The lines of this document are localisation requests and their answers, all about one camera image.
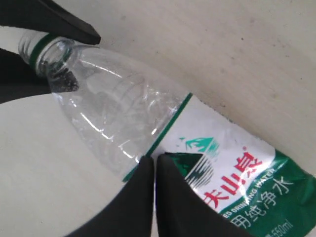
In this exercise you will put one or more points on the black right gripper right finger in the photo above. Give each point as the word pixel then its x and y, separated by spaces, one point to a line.
pixel 181 213

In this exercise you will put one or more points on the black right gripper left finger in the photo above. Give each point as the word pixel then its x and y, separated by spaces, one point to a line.
pixel 130 213

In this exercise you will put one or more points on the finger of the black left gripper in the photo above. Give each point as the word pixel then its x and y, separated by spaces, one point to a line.
pixel 18 80
pixel 46 16

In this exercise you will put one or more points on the clear plastic water bottle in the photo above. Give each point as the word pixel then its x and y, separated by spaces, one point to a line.
pixel 124 111

